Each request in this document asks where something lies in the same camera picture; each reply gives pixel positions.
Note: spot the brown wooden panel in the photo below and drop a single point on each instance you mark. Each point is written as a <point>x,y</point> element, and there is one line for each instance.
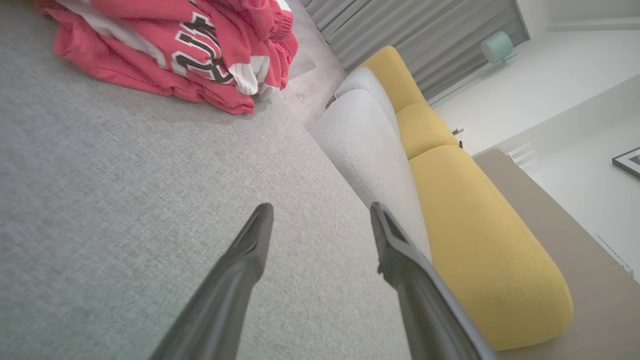
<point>575,250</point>

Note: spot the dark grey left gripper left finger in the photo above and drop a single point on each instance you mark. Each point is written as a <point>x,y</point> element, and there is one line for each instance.
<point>235,280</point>

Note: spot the white slatted wall fixture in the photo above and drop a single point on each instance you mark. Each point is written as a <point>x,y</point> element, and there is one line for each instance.
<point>522,157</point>

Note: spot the small grey sofa cushion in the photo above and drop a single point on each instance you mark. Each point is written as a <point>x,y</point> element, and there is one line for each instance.
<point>370,87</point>

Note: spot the large grey sofa cushion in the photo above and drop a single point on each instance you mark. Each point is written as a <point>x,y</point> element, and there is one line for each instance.
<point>370,155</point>

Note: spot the black framed picture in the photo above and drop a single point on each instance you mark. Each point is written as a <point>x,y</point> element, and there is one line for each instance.
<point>629,162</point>

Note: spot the yellow sofa back cushion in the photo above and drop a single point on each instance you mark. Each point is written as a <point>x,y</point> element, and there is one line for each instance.
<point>425,130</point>
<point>480,240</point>
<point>395,75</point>

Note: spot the grey fabric sofa seat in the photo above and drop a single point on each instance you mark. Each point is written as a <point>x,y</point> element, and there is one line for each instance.
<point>125,200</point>

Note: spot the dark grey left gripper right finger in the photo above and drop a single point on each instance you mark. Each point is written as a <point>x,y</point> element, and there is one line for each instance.
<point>420,300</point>

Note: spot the grey pleated curtain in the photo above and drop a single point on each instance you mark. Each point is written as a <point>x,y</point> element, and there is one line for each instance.
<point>400,30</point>

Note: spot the red jersey with white stripes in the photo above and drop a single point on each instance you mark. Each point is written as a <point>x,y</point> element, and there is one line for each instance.
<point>150,55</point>

